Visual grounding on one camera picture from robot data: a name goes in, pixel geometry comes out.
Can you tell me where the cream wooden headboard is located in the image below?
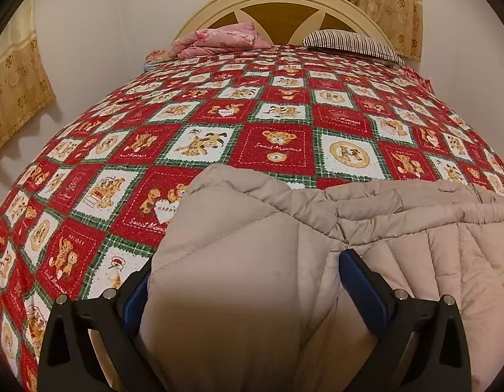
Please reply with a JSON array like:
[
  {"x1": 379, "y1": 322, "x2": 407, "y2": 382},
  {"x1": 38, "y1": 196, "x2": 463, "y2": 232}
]
[{"x1": 172, "y1": 0, "x2": 393, "y2": 47}]

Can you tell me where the yellow patterned curtain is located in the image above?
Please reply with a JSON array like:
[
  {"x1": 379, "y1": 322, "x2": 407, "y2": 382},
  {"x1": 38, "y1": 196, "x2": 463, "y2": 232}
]
[
  {"x1": 0, "y1": 0, "x2": 57, "y2": 156},
  {"x1": 236, "y1": 0, "x2": 424, "y2": 63}
]

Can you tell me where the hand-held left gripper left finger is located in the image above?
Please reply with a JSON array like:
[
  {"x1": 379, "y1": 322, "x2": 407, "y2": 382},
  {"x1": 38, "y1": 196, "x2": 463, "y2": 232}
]
[{"x1": 37, "y1": 258, "x2": 163, "y2": 392}]

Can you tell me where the pink floral quilt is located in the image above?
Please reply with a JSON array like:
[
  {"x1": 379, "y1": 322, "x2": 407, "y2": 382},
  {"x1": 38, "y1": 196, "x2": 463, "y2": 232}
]
[{"x1": 145, "y1": 24, "x2": 273, "y2": 63}]

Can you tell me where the striped pillow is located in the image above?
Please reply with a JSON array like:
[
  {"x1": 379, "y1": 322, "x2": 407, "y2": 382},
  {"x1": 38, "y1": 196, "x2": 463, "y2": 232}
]
[{"x1": 303, "y1": 29, "x2": 405, "y2": 66}]

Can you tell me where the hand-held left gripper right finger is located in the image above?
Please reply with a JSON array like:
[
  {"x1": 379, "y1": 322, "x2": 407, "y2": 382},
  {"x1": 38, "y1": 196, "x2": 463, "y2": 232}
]
[{"x1": 338, "y1": 249, "x2": 471, "y2": 392}]

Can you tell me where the beige puffer jacket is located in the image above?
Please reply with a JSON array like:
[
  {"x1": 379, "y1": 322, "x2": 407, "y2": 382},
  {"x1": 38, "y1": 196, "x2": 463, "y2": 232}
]
[{"x1": 138, "y1": 163, "x2": 504, "y2": 392}]

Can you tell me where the red bear print bedspread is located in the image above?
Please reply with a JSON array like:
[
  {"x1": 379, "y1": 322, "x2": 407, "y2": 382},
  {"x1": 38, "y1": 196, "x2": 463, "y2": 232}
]
[{"x1": 0, "y1": 44, "x2": 504, "y2": 392}]

